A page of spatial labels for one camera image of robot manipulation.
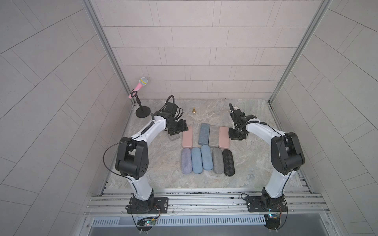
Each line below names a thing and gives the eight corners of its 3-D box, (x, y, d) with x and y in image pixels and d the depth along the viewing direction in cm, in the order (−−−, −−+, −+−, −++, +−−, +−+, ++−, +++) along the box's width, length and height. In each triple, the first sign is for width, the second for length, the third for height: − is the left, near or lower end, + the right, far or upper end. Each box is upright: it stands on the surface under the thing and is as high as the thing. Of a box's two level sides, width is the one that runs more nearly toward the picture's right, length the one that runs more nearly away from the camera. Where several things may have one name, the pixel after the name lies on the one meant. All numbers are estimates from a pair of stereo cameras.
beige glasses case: (213, 174, 83) (214, 172, 80) (211, 149, 93) (212, 147, 90) (223, 174, 83) (224, 172, 80) (221, 150, 93) (221, 147, 90)
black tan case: (225, 176, 82) (226, 174, 80) (222, 151, 92) (222, 149, 89) (234, 176, 82) (235, 174, 80) (230, 151, 92) (231, 149, 89)
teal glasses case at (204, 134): (198, 144, 94) (198, 142, 92) (200, 125, 104) (200, 122, 102) (209, 145, 94) (209, 143, 92) (209, 126, 104) (210, 123, 101)
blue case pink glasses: (202, 170, 84) (203, 168, 81) (200, 147, 93) (200, 145, 91) (212, 170, 84) (213, 168, 82) (209, 146, 94) (209, 144, 91)
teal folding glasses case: (208, 147, 93) (208, 145, 91) (209, 127, 103) (210, 124, 101) (218, 148, 93) (218, 146, 90) (218, 128, 103) (219, 125, 100)
